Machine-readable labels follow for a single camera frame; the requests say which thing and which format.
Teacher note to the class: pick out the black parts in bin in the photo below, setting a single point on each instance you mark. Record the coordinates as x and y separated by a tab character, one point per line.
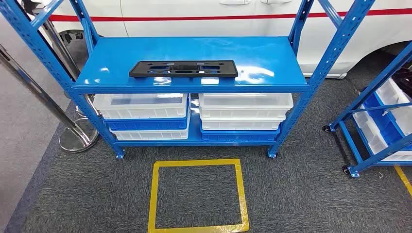
404	80

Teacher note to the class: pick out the white car with red stripe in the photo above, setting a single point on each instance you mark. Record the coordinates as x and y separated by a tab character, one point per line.
193	9

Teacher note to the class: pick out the yellow floor tape square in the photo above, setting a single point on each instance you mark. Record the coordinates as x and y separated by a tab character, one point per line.
196	162
404	181

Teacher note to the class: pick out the blue metal shelf rack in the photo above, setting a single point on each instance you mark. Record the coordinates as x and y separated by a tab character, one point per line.
128	58
367	93

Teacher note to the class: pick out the black plastic frame part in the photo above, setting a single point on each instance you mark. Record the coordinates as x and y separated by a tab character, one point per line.
138	71

